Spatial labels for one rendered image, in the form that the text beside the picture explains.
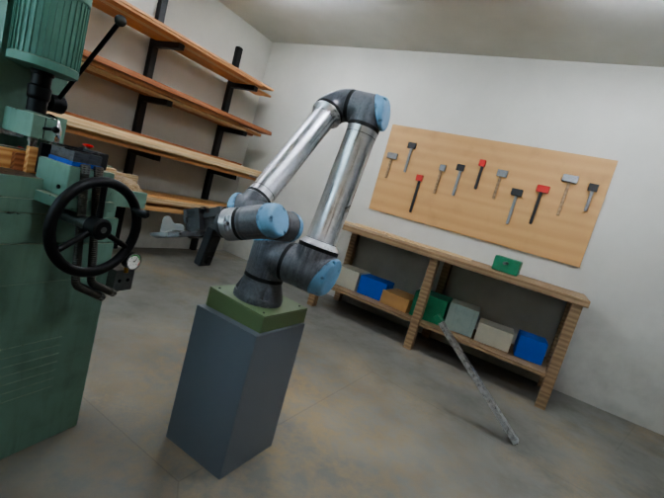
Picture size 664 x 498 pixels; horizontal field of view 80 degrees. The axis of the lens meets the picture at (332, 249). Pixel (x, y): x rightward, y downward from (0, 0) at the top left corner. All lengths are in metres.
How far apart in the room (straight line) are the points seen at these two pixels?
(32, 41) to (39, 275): 0.66
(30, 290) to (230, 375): 0.66
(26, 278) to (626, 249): 3.80
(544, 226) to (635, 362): 1.25
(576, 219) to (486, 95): 1.38
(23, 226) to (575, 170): 3.69
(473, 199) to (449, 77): 1.23
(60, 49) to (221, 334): 0.99
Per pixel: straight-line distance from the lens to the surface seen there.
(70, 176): 1.32
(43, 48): 1.48
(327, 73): 4.97
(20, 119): 1.54
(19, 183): 1.36
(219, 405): 1.57
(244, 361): 1.45
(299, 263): 1.39
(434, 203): 4.05
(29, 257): 1.44
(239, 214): 1.06
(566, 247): 3.88
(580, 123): 4.07
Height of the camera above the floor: 1.07
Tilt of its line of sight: 7 degrees down
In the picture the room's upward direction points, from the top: 16 degrees clockwise
